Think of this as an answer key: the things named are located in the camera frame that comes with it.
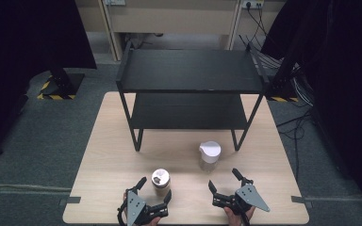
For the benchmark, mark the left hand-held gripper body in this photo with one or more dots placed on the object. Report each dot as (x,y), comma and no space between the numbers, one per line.
(135,207)

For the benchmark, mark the brown jar with white lid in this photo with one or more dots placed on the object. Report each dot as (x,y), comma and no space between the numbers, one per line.
(161,179)

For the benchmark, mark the dark curtain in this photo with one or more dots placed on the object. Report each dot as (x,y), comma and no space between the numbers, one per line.
(342,78)
(19,47)

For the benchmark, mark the person's left hand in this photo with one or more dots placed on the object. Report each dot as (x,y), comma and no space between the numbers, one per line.
(153,222)

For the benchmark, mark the black stand base striped tape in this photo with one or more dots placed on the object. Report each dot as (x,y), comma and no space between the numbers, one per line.
(281,91)
(66,83)

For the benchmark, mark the black two-tier metal rack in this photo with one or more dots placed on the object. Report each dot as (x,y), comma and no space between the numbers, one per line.
(188,70)

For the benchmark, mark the white wall power outlet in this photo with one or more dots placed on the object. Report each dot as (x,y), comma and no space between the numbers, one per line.
(115,2)
(253,3)

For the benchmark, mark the beige desk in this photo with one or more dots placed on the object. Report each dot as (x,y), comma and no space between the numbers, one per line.
(169,19)

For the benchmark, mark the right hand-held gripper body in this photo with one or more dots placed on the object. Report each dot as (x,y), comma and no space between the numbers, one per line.
(248,195)

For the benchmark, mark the grey tape strip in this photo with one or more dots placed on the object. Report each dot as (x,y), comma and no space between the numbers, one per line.
(73,200)
(298,199)

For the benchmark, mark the white plastic cup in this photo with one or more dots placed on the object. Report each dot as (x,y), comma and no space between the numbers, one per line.
(210,150)

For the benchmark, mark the person's right hand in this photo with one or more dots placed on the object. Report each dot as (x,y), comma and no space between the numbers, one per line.
(233,219)

